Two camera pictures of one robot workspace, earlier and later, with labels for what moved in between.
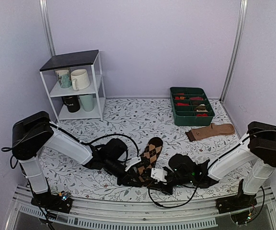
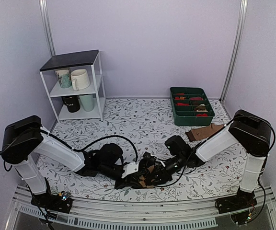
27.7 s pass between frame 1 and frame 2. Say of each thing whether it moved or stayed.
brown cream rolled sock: stayed
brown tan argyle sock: moved
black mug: stayed
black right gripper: moved
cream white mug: stayed
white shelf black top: stayed
